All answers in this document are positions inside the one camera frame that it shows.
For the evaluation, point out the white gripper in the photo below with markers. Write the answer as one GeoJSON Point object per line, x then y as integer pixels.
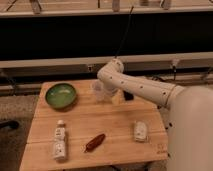
{"type": "Point", "coordinates": [109, 90]}

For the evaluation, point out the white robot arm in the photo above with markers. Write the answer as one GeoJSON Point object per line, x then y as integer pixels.
{"type": "Point", "coordinates": [190, 135]}

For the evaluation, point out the green ceramic bowl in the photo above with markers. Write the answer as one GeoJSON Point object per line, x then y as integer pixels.
{"type": "Point", "coordinates": [60, 95]}

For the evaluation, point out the black rectangular block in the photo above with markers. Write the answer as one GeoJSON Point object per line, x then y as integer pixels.
{"type": "Point", "coordinates": [128, 96]}

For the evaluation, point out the red chili pepper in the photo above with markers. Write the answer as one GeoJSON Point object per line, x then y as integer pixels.
{"type": "Point", "coordinates": [94, 143]}

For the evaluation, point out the wooden table board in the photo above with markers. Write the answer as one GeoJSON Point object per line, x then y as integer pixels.
{"type": "Point", "coordinates": [85, 120]}

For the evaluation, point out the white plastic bottle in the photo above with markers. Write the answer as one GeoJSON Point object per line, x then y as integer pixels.
{"type": "Point", "coordinates": [59, 146]}

